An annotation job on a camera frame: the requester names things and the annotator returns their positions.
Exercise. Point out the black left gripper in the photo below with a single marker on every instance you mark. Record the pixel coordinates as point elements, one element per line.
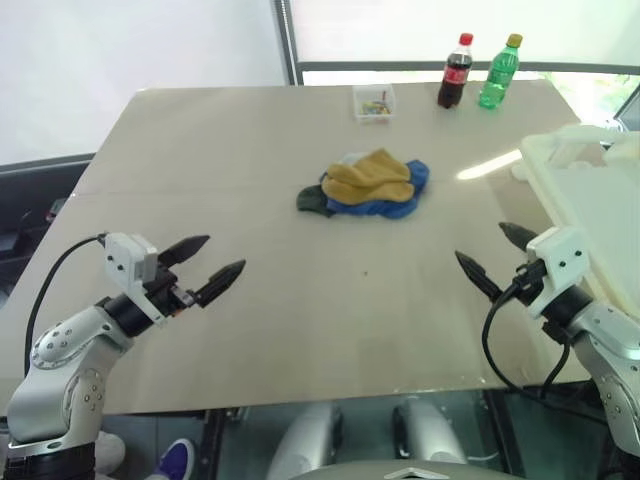
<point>162,295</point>

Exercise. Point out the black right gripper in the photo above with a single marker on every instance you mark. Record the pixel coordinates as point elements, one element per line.
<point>532,280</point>

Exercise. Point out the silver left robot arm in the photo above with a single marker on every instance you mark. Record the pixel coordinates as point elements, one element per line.
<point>60,360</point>

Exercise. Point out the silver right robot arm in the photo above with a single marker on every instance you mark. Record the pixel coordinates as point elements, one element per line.
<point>610,350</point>

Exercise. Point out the white plastic bin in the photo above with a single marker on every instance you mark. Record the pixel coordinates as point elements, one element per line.
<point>585,200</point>

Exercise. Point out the small clear plastic box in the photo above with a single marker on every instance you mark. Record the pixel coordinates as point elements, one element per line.
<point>374,102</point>

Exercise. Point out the blue cloth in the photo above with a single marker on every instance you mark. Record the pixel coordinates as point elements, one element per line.
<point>390,210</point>

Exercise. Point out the dark green cloth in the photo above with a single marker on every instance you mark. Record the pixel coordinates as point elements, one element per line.
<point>311,199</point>

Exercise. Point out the yellow cloth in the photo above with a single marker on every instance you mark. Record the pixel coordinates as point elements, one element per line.
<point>360,192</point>
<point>372,167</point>

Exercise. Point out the light blue-white cloth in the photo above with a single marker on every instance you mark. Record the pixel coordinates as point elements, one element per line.
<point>352,158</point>

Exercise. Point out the green soda bottle yellow cap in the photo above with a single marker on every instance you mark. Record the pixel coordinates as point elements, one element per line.
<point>497,75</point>

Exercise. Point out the black table leg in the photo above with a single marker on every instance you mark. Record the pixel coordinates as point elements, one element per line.
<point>212,445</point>

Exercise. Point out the cola bottle red cap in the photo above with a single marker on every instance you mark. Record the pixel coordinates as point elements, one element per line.
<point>454,75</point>

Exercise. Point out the silver robot right leg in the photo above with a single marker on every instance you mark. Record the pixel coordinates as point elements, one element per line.
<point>430,430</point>

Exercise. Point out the silver robot leg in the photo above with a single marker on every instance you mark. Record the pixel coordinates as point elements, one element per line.
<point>305,440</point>
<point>430,430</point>

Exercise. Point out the purple shoe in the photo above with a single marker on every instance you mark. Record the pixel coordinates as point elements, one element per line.
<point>177,460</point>

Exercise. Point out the silver robot left leg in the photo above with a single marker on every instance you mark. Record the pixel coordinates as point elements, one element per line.
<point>305,440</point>

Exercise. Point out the grey white shoe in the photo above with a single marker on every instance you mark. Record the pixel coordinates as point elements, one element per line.
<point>110,452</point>

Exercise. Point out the dark robot torso front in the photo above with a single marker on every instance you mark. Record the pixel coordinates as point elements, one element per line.
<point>400,472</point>

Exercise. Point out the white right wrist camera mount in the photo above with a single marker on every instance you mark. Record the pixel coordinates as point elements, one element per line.
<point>560,255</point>

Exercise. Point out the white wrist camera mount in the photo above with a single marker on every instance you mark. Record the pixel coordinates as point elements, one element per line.
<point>125,260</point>
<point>560,255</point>

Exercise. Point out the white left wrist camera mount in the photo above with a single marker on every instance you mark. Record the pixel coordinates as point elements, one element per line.
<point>125,260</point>

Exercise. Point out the grey metal window post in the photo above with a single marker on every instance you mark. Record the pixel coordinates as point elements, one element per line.
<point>287,40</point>

